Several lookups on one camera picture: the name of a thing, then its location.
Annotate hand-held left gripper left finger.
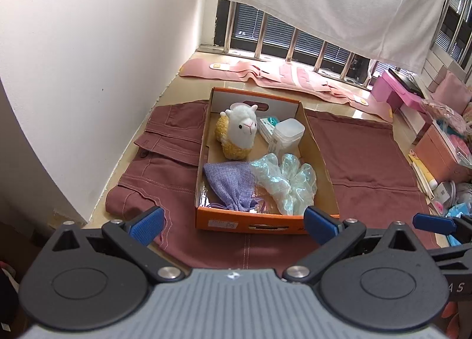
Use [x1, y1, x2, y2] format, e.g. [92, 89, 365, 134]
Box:
[52, 206, 187, 282]

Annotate maroon garment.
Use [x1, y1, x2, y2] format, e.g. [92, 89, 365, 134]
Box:
[105, 99, 441, 269]

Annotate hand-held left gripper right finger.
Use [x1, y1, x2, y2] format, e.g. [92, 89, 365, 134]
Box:
[282, 206, 421, 283]

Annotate clear plastic container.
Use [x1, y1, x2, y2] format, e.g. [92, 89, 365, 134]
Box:
[267, 118, 306, 155]

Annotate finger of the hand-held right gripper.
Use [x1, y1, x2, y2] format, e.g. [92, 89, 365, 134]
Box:
[412, 213, 472, 245]

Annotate pink gift box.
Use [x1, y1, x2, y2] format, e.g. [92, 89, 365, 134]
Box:
[413, 126, 472, 185]

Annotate pink cloth belt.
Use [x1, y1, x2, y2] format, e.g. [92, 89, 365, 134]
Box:
[178, 58, 394, 123]

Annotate purple fabric pouch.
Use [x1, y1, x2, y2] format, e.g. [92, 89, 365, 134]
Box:
[203, 162, 260, 212]

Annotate pink pouch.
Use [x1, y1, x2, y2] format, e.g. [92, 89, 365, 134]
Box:
[435, 71, 472, 105]

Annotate clear bubble wrap bag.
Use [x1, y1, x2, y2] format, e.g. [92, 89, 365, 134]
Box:
[249, 152, 318, 216]

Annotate yellow white tube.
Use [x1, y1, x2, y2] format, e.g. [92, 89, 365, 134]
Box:
[407, 149, 439, 198]

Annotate orange cardboard box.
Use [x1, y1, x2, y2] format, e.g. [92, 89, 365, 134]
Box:
[194, 87, 340, 235]

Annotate black device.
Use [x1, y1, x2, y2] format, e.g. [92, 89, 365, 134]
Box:
[387, 68, 425, 98]

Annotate dental floss box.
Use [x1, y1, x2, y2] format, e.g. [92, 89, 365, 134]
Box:
[257, 117, 283, 144]

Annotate metal window bars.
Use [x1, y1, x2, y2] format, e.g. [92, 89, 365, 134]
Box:
[212, 0, 472, 90]

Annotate floral plastic bag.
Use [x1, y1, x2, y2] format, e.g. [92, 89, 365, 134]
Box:
[420, 98, 467, 129]

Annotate alpaca plush toy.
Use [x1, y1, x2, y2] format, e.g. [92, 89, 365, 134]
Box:
[215, 102, 259, 160]

